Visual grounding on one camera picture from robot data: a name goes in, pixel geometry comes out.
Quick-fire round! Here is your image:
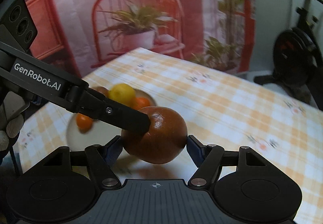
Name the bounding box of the yellow lemon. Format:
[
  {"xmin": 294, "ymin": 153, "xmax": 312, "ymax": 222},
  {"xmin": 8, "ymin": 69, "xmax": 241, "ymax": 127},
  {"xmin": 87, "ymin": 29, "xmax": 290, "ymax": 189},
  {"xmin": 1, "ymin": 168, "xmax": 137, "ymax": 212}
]
[{"xmin": 108, "ymin": 83, "xmax": 136, "ymax": 107}]

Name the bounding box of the gloved left hand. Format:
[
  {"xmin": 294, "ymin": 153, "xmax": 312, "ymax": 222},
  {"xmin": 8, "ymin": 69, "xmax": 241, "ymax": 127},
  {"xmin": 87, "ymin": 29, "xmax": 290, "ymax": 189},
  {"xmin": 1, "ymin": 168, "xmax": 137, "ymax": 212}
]
[{"xmin": 1, "ymin": 92, "xmax": 29, "ymax": 163}]

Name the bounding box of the orange plaid tablecloth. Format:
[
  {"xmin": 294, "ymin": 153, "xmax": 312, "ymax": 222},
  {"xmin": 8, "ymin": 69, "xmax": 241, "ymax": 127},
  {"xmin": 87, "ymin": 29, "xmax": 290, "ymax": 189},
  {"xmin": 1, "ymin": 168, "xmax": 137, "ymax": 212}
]
[{"xmin": 18, "ymin": 48, "xmax": 322, "ymax": 223}]

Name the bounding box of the black exercise bike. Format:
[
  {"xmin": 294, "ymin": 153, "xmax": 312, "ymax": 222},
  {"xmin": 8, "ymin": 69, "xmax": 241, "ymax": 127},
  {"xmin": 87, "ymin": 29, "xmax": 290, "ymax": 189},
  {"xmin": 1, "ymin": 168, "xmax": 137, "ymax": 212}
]
[{"xmin": 254, "ymin": 0, "xmax": 322, "ymax": 110}]

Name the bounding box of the beige round plate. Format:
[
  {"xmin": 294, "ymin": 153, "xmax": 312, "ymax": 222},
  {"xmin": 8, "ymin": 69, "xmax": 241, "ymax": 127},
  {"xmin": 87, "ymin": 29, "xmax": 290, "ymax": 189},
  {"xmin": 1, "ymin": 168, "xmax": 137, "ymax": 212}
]
[{"xmin": 65, "ymin": 87, "xmax": 155, "ymax": 152}]

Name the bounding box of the large red apple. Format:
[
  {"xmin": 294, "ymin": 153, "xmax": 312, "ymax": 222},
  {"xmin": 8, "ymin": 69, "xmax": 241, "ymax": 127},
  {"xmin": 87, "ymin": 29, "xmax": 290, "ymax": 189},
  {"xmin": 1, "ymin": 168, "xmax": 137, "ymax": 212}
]
[{"xmin": 121, "ymin": 106, "xmax": 188, "ymax": 164}]

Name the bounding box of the printed pink backdrop cloth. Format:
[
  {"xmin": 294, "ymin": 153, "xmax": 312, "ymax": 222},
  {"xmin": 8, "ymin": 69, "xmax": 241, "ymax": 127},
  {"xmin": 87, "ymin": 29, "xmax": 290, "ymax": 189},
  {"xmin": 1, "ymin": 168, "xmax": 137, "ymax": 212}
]
[{"xmin": 26, "ymin": 0, "xmax": 256, "ymax": 76}]

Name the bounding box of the dark red apple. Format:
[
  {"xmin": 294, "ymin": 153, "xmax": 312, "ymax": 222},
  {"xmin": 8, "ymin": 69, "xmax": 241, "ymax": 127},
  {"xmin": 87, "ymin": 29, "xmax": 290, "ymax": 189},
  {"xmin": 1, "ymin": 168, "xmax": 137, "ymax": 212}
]
[{"xmin": 93, "ymin": 86, "xmax": 109, "ymax": 98}]

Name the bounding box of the small orange mandarin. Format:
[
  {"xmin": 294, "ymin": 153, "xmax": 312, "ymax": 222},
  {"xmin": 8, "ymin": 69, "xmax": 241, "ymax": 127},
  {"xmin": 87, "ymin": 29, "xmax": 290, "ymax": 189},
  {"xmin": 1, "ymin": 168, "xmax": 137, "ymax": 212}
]
[{"xmin": 76, "ymin": 114, "xmax": 94, "ymax": 133}]

